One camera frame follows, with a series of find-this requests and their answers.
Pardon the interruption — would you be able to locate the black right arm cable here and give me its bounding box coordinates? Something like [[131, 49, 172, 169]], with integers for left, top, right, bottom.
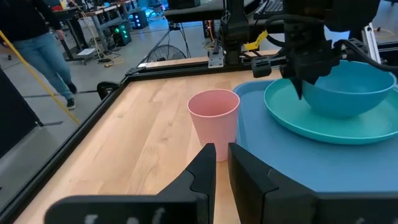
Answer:
[[334, 39, 398, 74], [264, 14, 326, 47]]

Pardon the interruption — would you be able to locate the computer tower with blue lights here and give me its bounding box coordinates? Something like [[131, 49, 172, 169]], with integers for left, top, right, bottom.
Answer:
[[129, 9, 149, 29]]

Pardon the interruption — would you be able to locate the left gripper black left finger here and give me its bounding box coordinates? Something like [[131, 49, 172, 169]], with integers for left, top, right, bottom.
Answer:
[[44, 142, 217, 224]]

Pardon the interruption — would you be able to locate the wooden-top desk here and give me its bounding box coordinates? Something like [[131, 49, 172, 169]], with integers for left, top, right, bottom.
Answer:
[[79, 0, 137, 41]]

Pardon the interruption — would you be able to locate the person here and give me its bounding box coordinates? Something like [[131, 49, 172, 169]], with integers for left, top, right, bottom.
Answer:
[[0, 0, 78, 111]]

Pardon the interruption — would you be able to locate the blue plastic tray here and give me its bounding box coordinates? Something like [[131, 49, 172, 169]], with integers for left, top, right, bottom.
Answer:
[[232, 79, 398, 193]]

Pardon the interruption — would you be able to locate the black keyboard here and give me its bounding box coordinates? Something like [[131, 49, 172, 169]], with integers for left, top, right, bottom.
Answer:
[[254, 0, 284, 20]]

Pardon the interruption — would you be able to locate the black table edge frame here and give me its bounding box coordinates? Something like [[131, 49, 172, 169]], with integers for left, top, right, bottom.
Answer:
[[0, 55, 290, 224]]

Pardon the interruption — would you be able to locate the teal plastic plate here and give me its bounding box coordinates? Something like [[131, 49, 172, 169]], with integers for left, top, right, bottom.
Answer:
[[263, 77, 398, 146]]

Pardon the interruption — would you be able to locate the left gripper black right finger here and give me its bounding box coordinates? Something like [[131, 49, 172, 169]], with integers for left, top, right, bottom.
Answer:
[[228, 142, 398, 224]]

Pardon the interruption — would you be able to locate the yellow tag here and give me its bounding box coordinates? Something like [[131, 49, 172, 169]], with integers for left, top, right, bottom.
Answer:
[[244, 30, 269, 51]]

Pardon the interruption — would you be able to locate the black room divider screen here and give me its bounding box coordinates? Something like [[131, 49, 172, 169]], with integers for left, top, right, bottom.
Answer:
[[0, 67, 43, 159]]

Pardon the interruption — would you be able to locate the black wire floor fan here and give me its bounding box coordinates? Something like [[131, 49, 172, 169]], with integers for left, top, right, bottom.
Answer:
[[145, 44, 187, 63]]

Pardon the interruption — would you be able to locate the yellow hanging strap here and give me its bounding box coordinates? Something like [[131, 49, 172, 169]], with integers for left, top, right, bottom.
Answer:
[[0, 29, 80, 125]]

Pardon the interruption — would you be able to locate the black work desk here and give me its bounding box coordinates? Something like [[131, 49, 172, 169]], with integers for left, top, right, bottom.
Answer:
[[164, 0, 228, 24]]

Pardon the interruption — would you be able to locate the blue plastic bowl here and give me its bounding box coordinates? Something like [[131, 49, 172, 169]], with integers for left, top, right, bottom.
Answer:
[[301, 60, 397, 118]]

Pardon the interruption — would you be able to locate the silver aluminium bracket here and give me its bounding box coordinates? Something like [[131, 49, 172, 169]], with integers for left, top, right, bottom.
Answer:
[[361, 22, 382, 65]]

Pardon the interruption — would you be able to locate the white paper sheet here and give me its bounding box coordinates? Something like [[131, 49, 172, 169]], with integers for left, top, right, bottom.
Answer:
[[76, 47, 97, 57]]

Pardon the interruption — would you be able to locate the computer tower with green lights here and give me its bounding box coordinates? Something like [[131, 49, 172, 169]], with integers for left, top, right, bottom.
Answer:
[[110, 23, 132, 47]]

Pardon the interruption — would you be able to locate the pink ribbed plastic cup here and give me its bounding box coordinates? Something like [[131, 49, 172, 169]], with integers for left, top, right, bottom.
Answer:
[[187, 88, 241, 162]]

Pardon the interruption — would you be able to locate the black standing desk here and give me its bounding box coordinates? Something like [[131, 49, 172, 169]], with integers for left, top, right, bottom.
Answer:
[[51, 6, 97, 65]]

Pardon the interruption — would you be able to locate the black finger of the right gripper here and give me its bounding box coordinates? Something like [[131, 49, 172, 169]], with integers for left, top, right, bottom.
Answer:
[[288, 75, 305, 100], [303, 71, 325, 86]]

